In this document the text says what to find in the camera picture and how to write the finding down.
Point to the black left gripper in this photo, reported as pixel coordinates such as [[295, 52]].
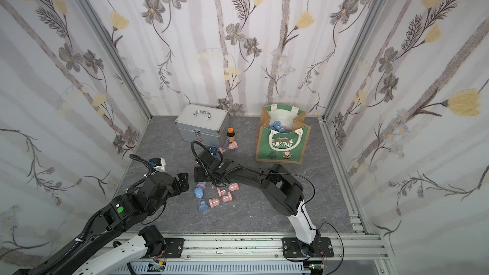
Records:
[[181, 183]]

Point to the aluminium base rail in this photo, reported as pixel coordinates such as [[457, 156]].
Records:
[[243, 253]]

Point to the pink hourglass small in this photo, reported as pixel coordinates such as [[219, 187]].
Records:
[[233, 187]]

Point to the blue hourglass front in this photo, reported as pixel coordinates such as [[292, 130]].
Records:
[[203, 207]]

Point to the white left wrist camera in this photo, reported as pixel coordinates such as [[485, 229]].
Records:
[[158, 164]]

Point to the blue hourglass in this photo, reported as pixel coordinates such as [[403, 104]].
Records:
[[278, 127], [203, 207]]

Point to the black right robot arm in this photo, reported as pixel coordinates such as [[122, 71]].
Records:
[[281, 189]]

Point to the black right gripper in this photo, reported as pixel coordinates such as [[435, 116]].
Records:
[[206, 166]]

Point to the blue hourglass number 30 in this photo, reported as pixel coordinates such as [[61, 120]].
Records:
[[199, 192]]

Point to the green burlap canvas bag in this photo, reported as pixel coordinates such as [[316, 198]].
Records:
[[278, 147]]

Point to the pink hourglass number 15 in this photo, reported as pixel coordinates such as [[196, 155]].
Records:
[[214, 202]]

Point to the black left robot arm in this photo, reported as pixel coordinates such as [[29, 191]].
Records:
[[141, 200]]

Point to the brown bottle orange cap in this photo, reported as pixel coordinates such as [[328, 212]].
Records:
[[230, 135]]

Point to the pink hourglass lower pair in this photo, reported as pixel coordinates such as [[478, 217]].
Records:
[[225, 195]]

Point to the pink hourglass upper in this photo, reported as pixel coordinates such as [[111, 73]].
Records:
[[229, 148]]

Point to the silver aluminium case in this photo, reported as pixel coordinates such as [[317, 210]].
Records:
[[203, 124]]

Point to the purple hourglass standing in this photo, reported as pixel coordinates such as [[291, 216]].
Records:
[[201, 185]]

